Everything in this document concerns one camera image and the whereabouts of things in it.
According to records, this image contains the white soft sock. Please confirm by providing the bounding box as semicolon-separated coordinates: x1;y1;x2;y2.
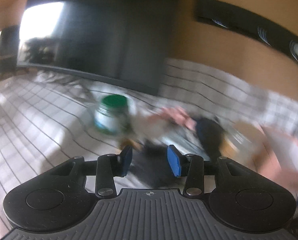
131;106;196;142

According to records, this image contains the green lid glass jar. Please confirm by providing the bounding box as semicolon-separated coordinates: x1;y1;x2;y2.
95;94;131;135

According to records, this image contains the beige cream plastic jar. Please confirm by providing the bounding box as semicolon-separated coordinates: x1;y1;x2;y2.
220;121;265;167

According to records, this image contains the white black grid tablecloth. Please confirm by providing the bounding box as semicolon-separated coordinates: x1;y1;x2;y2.
0;59;298;238

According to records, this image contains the pink cardboard box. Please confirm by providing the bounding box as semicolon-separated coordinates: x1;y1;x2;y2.
254;127;298;200

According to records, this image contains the black flat monitor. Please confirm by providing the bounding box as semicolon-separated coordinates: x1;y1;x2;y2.
17;0;179;95

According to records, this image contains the black power strip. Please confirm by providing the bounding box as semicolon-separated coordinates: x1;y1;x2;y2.
193;0;298;62

